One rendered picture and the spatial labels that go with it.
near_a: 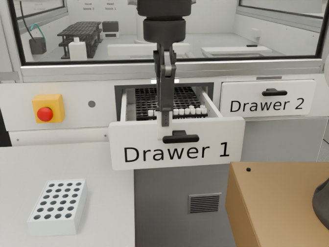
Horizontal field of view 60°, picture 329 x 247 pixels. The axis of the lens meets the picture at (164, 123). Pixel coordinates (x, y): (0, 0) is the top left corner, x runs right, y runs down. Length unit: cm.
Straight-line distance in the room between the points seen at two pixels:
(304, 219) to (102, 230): 36
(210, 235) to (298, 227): 76
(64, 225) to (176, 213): 59
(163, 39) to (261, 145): 62
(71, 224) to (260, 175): 36
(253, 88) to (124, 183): 47
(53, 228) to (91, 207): 9
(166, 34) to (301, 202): 35
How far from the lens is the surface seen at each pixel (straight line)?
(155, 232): 115
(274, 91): 88
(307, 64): 96
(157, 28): 49
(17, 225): 66
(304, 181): 57
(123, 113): 72
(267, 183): 54
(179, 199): 105
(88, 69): 82
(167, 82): 50
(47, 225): 59
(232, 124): 62
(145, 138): 60
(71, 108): 87
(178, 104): 77
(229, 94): 87
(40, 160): 84
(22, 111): 91
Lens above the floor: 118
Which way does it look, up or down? 25 degrees down
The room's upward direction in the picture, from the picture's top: straight up
